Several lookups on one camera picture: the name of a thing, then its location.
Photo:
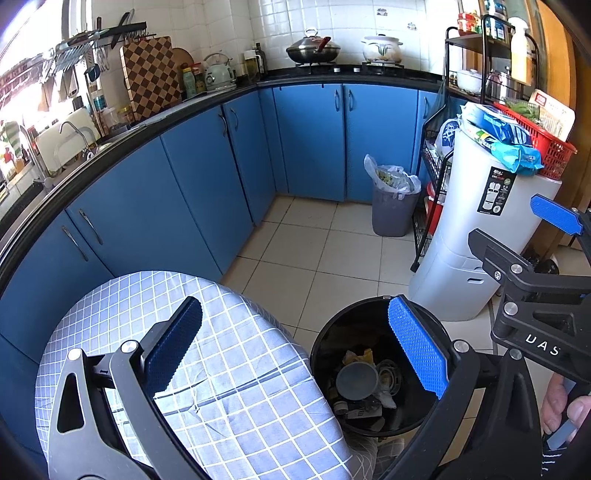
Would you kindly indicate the white lidded bowl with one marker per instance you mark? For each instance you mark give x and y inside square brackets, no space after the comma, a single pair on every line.
[468,81]

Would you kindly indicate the small curved faucet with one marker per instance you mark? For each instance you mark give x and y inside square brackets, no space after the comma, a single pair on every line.
[74,131]

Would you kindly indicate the black metal shelf rack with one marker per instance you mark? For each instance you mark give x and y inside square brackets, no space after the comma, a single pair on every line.
[418,240]

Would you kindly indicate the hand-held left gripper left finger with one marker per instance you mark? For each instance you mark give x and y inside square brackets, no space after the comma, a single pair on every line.
[173,341]

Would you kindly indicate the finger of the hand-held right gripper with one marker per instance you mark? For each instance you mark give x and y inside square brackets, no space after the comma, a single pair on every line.
[556,214]
[498,261]

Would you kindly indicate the green vegetables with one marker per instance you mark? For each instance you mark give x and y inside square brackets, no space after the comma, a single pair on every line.
[521,108]

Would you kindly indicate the red white food packet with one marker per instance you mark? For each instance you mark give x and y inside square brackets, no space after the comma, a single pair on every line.
[554,110]

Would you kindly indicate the steel kitchen sink with faucet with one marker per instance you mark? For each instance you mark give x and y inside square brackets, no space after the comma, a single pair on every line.
[81,121]

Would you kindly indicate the pale green kettle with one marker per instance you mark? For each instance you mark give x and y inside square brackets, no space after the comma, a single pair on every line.
[219,74]

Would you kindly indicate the grey waste bin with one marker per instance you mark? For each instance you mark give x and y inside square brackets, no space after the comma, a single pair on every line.
[392,214]

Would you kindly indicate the clear plastic bin liner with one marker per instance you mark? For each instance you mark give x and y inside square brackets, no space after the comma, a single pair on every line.
[392,180]

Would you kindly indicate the steel pot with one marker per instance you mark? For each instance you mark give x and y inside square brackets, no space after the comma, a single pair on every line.
[497,85]

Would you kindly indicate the blue plastic packet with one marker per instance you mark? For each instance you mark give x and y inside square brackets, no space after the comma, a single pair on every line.
[512,152]

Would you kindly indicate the white printed plastic bag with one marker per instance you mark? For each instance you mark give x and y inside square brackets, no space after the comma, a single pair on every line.
[447,138]

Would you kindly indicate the tall steel faucet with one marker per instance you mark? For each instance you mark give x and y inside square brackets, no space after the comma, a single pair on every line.
[30,152]

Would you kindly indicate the black wok with lid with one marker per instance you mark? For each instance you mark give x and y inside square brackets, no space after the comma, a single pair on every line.
[314,50]

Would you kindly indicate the round table checked blue cloth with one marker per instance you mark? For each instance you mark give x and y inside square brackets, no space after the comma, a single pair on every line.
[240,332]

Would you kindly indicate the black round trash bin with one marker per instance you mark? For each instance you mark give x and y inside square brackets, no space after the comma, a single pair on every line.
[332,337]

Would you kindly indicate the checkered wooden cutting board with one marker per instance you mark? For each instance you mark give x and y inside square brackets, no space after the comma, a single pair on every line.
[150,78]

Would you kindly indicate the steel dish rack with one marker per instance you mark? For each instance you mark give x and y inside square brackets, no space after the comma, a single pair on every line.
[69,57]

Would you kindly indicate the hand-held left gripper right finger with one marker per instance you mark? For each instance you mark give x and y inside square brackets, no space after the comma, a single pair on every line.
[418,344]

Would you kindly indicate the white ceramic pot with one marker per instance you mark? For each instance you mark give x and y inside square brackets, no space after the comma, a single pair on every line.
[381,50]

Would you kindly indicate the wooden door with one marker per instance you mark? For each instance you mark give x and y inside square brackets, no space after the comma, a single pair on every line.
[558,69]

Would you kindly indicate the glass oil jar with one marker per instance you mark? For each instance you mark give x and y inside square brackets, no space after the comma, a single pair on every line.
[250,67]

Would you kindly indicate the tall white plastic appliance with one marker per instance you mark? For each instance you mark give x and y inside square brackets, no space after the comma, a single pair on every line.
[461,258]

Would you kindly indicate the gas stove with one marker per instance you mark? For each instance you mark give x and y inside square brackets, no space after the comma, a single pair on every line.
[351,68]

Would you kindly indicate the person's checked trousers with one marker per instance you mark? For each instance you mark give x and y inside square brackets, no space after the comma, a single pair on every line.
[374,461]

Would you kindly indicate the black kitchen countertop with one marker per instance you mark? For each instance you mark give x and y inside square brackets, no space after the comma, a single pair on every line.
[115,159]

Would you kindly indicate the white spray bottle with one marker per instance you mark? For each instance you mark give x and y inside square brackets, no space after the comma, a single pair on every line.
[521,55]

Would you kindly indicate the blue kitchen base cabinets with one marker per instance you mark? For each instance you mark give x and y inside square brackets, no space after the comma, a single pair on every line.
[194,194]

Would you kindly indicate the red plastic basket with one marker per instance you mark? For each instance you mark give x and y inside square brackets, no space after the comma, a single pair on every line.
[549,154]

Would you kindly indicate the blue paper cup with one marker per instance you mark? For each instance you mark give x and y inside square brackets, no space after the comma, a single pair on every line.
[358,381]

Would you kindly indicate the person's right hand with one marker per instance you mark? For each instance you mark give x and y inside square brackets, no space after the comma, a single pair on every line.
[551,406]

